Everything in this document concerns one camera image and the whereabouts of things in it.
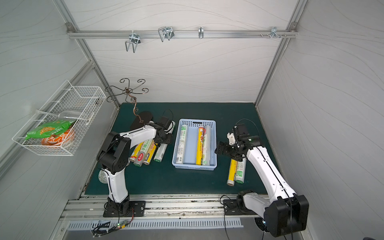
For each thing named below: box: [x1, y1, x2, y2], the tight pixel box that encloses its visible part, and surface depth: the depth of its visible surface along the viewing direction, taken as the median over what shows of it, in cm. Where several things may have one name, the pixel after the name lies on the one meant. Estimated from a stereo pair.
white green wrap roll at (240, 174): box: [235, 157, 247, 184], surface depth 84 cm
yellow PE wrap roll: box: [143, 139, 157, 165], surface depth 92 cm
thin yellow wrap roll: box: [196, 127, 204, 166], surface depth 95 cm
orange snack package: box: [41, 129, 73, 146], surface depth 60 cm
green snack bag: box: [25, 120, 76, 140], surface depth 56 cm
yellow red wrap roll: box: [226, 159, 238, 187], surface depth 84 cm
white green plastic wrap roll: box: [202, 125, 211, 166], surface depth 95 cm
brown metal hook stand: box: [105, 78, 149, 123], surface depth 87 cm
